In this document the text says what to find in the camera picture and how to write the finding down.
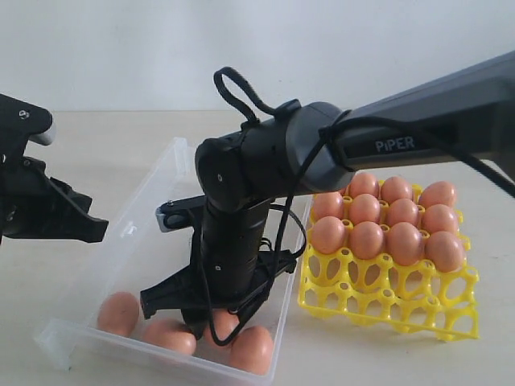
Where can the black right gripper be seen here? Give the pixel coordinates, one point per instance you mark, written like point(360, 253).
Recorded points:
point(235, 268)

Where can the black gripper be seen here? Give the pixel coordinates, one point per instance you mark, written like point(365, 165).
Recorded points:
point(35, 206)

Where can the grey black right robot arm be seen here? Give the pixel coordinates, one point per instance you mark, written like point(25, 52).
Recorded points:
point(294, 150)

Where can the brown egg row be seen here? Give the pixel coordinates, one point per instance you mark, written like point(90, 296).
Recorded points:
point(364, 208)

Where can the yellow plastic egg tray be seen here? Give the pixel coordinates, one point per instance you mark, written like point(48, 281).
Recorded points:
point(409, 298)

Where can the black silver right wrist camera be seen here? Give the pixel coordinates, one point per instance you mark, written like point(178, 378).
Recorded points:
point(181, 213)

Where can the clear plastic bin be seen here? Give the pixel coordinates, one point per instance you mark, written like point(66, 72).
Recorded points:
point(135, 255)

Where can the brown egg placed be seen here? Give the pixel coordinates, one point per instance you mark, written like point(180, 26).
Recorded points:
point(395, 188)
point(364, 183)

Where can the brown egg corner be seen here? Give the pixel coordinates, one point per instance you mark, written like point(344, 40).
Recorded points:
point(441, 192)

